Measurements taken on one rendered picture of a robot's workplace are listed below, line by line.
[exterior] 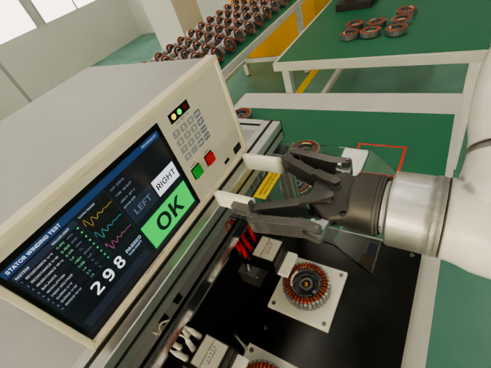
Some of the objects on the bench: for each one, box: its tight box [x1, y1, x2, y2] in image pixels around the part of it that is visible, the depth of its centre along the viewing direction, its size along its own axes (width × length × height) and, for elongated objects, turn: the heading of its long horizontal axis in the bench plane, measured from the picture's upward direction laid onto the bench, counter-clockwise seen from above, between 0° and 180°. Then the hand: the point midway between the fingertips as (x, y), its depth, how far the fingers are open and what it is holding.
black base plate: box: [161, 226, 422, 368], centre depth 68 cm, size 47×64×2 cm
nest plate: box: [267, 257, 348, 333], centre depth 73 cm, size 15×15×1 cm
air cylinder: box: [238, 263, 267, 288], centre depth 79 cm, size 5×8×6 cm
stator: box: [282, 261, 331, 311], centre depth 72 cm, size 11×11×4 cm
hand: (245, 180), depth 47 cm, fingers open, 8 cm apart
